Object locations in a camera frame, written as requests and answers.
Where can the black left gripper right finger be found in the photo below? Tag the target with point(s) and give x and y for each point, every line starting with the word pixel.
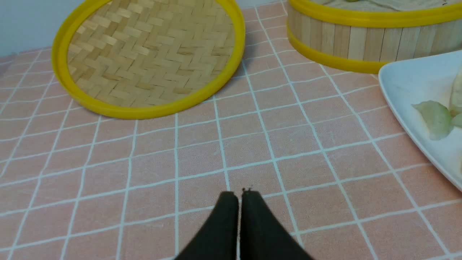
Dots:
pixel 262 236

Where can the yellow rimmed bamboo steamer basket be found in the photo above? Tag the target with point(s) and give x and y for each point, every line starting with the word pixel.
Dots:
pixel 362 36

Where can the yellow rimmed bamboo steamer lid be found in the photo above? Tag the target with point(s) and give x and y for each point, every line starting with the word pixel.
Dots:
pixel 141 59

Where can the white rectangular plate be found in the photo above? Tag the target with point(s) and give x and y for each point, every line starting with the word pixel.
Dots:
pixel 418 91

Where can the pink checkered tablecloth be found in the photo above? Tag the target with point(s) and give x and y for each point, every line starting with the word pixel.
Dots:
pixel 320 145

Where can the white dumpling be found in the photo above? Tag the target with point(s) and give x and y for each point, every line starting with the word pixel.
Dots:
pixel 455 100

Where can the green dumpling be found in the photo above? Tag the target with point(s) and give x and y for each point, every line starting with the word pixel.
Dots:
pixel 437 118

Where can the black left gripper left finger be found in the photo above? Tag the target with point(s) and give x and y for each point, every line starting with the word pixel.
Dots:
pixel 217 237

